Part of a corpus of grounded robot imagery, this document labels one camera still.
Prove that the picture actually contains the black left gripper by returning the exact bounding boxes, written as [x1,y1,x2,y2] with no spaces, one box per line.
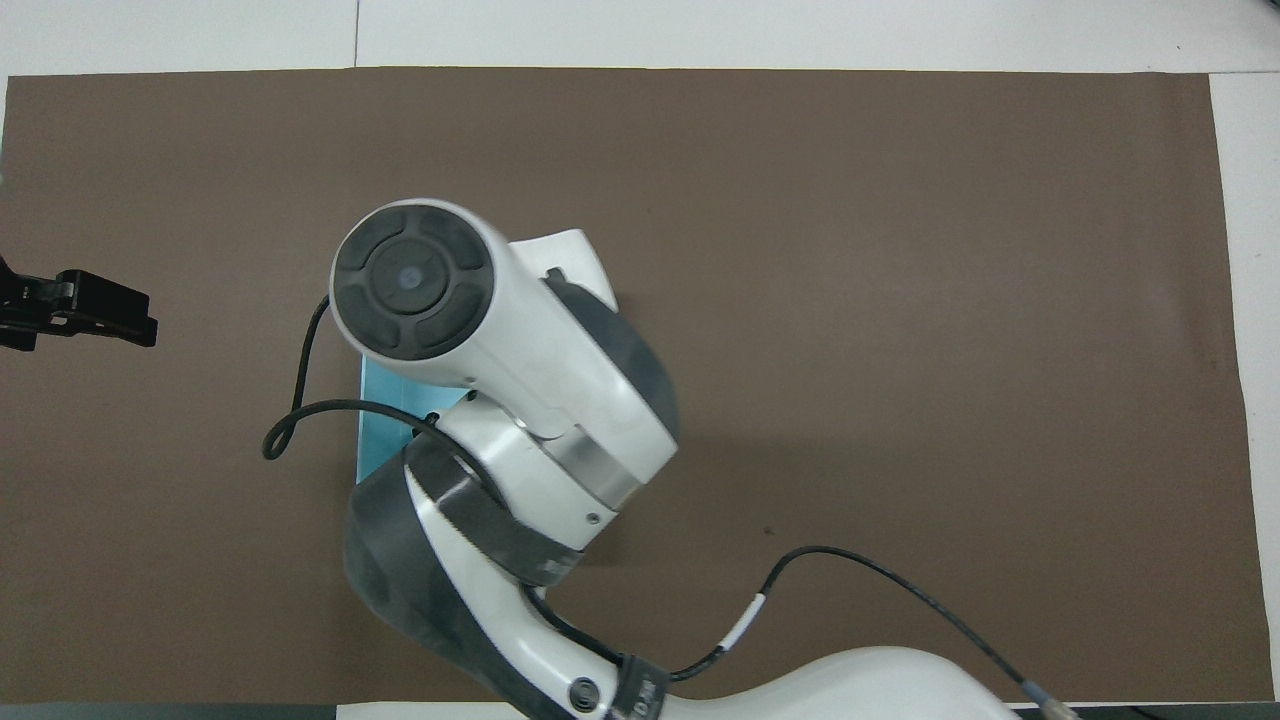
[0,255,159,351]

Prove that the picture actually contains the light blue storage box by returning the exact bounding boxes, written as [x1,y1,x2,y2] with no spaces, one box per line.
[356,355,473,491]

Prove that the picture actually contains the brown table mat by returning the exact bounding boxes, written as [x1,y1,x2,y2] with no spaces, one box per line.
[0,67,1276,706]

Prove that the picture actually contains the black strap on right arm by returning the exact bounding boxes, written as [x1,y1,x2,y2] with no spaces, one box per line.
[612,653,669,720]

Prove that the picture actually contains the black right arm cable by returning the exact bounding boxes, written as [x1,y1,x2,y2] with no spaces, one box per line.
[262,295,1081,720]

